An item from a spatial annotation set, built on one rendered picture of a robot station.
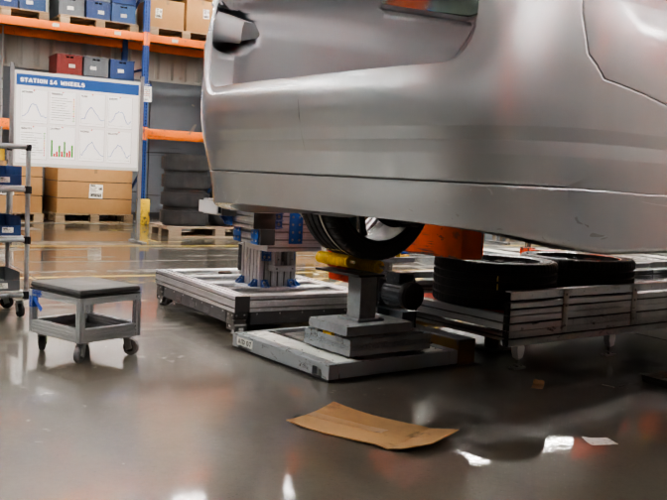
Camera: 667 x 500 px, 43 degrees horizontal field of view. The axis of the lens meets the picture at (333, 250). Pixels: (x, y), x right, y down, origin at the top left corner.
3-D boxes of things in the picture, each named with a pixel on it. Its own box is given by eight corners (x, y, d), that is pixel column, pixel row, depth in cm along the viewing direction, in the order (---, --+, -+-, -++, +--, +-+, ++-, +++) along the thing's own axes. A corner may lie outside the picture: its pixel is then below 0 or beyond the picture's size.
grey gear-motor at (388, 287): (409, 346, 425) (413, 276, 422) (356, 331, 459) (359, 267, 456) (436, 343, 436) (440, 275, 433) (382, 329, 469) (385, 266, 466)
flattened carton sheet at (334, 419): (418, 458, 280) (418, 447, 280) (286, 424, 311) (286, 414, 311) (459, 437, 305) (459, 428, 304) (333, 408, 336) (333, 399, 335)
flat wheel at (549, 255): (536, 284, 554) (538, 248, 552) (642, 296, 521) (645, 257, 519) (502, 294, 497) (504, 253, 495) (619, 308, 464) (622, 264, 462)
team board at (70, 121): (11, 245, 917) (14, 60, 900) (2, 240, 959) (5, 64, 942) (147, 245, 995) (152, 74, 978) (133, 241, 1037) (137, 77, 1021)
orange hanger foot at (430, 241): (460, 260, 425) (465, 190, 422) (391, 249, 467) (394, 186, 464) (483, 259, 435) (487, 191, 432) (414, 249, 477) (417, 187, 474)
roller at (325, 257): (348, 268, 396) (349, 256, 395) (312, 261, 419) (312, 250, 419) (358, 268, 399) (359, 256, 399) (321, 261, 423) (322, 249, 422)
